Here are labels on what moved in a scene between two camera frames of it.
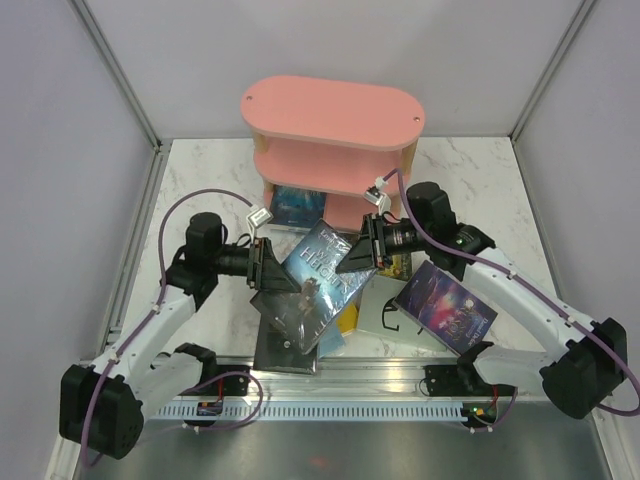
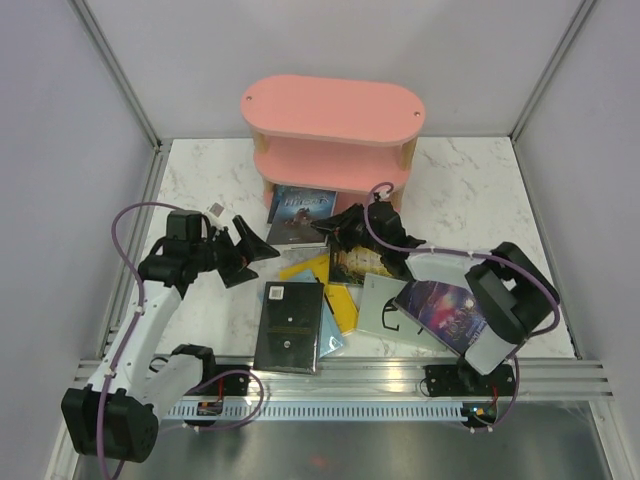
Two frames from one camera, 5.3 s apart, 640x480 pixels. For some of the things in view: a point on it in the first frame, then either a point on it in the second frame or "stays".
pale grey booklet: [377, 313] stays
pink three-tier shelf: [353, 139] stays
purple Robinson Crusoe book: [444, 309] stays
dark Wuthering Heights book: [326, 299] to [292, 211]
